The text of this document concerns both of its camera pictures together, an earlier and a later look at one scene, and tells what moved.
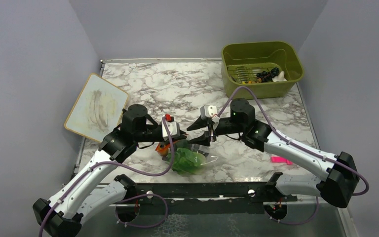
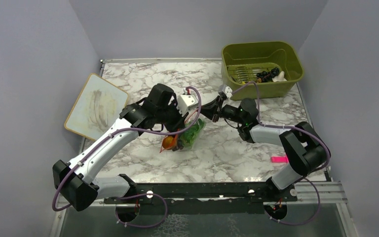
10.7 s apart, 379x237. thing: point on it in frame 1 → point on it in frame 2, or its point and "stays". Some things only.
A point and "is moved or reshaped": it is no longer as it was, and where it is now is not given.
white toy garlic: x=280 y=78 stays
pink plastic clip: x=275 y=159 stays
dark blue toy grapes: x=267 y=76 stays
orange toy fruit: x=163 y=149 is moved or reshaped
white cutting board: x=98 y=109 stays
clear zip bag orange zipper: x=189 y=159 is moved or reshaped
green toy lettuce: x=187 y=162 is moved or reshaped
